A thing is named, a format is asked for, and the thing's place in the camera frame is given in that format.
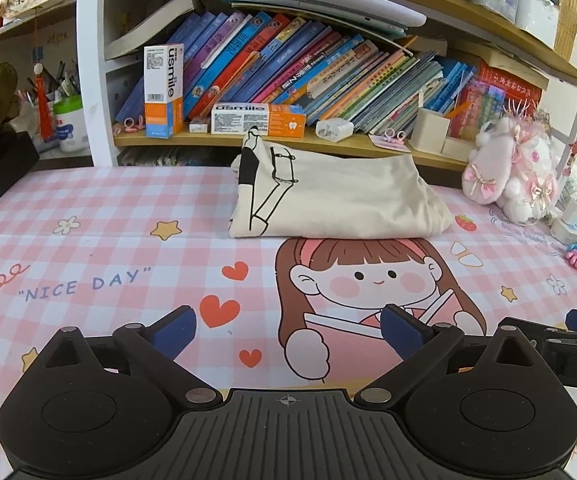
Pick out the white pencil sharpener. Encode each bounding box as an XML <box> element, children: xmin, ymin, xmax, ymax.
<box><xmin>315</xmin><ymin>118</ymin><xmax>355</xmax><ymax>142</ymax></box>

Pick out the row of colourful books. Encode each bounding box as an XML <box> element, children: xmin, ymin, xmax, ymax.
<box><xmin>114</xmin><ymin>9</ymin><xmax>474</xmax><ymax>136</ymax></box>

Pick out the white storage box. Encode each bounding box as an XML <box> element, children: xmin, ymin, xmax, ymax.
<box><xmin>513</xmin><ymin>0</ymin><xmax>562</xmax><ymax>52</ymax></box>

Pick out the pink checked printed mat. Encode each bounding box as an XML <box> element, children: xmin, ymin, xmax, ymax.
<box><xmin>0</xmin><ymin>165</ymin><xmax>577</xmax><ymax>461</ymax></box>

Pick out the white plastic tub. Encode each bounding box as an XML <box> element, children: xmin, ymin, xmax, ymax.
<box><xmin>52</xmin><ymin>97</ymin><xmax>92</xmax><ymax>155</ymax></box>

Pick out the beige pen holder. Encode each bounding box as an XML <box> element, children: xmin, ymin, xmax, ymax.
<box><xmin>411</xmin><ymin>107</ymin><xmax>452</xmax><ymax>154</ymax></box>

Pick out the pink plush toy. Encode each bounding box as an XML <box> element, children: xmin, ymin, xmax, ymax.
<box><xmin>461</xmin><ymin>109</ymin><xmax>562</xmax><ymax>224</ymax></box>

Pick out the bunch of pens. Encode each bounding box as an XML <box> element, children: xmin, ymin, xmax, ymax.
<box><xmin>17</xmin><ymin>59</ymin><xmax>85</xmax><ymax>112</ymax></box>

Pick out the red book set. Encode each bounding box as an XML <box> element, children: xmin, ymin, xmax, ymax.
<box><xmin>451</xmin><ymin>62</ymin><xmax>542</xmax><ymax>141</ymax></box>

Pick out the thick white book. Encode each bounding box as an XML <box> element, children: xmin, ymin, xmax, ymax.
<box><xmin>104</xmin><ymin>0</ymin><xmax>200</xmax><ymax>61</ymax></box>

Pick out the wooden bookshelf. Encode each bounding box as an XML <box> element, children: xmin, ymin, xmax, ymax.
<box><xmin>76</xmin><ymin>0</ymin><xmax>577</xmax><ymax>173</ymax></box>

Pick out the long white orange toothpaste box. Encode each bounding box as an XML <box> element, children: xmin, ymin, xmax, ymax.
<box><xmin>211</xmin><ymin>102</ymin><xmax>308</xmax><ymax>138</ymax></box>

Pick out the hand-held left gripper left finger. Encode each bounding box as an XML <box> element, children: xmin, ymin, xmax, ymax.
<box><xmin>43</xmin><ymin>305</ymin><xmax>222</xmax><ymax>407</ymax></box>

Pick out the red tassel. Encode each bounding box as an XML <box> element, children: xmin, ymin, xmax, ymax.
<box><xmin>33</xmin><ymin>62</ymin><xmax>57</xmax><ymax>144</ymax></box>

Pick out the cream t-shirt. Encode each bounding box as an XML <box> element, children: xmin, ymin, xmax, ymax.
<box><xmin>227</xmin><ymin>127</ymin><xmax>453</xmax><ymax>240</ymax></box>

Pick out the tall white orange toothpaste box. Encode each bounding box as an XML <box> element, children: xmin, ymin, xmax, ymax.
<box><xmin>143</xmin><ymin>43</ymin><xmax>186</xmax><ymax>138</ymax></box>

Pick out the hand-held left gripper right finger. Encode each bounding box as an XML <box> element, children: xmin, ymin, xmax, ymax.
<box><xmin>356</xmin><ymin>303</ymin><xmax>534</xmax><ymax>407</ymax></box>

